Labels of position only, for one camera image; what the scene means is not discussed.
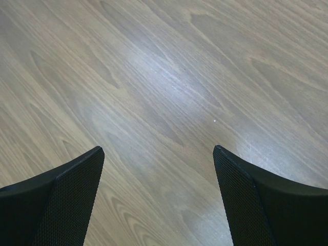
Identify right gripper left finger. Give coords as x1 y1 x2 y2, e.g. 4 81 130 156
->
1 146 105 245

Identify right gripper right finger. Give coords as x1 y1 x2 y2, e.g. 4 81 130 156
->
213 145 327 245

